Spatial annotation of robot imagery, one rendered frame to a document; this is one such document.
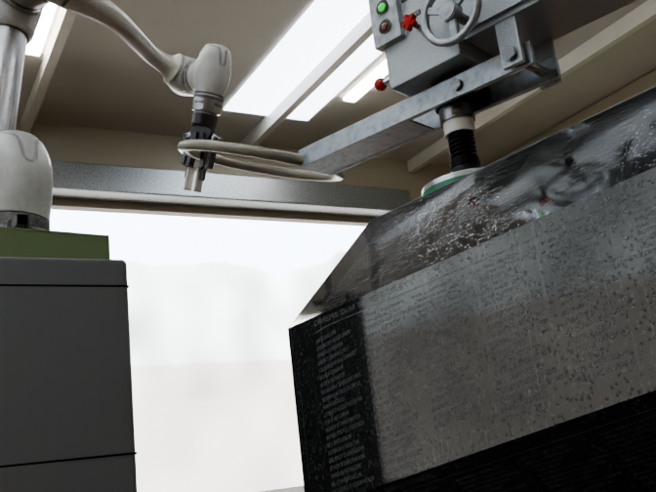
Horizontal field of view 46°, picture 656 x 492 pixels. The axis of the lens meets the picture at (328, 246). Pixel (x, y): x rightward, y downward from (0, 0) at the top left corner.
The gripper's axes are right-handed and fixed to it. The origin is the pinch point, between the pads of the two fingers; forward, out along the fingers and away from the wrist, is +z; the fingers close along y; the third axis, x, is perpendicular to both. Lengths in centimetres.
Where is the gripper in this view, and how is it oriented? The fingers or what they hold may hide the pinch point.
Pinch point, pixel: (193, 180)
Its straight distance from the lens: 237.2
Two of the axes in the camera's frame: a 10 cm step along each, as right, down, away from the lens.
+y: 8.7, 1.6, -4.7
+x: 4.7, 0.8, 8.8
